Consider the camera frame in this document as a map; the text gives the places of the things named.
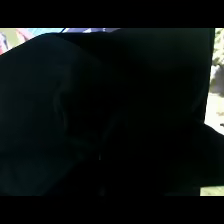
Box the black garment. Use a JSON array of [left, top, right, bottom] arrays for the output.
[[0, 28, 224, 197]]

